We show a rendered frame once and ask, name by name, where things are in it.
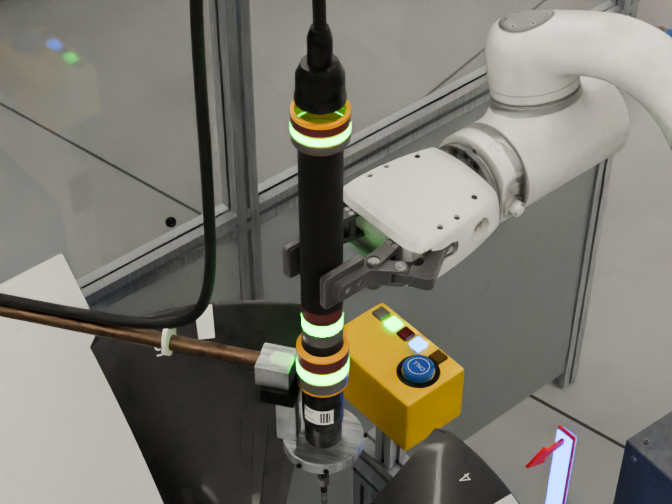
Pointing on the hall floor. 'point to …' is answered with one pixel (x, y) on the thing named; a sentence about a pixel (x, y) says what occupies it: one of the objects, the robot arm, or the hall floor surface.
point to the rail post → (361, 494)
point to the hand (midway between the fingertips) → (322, 267)
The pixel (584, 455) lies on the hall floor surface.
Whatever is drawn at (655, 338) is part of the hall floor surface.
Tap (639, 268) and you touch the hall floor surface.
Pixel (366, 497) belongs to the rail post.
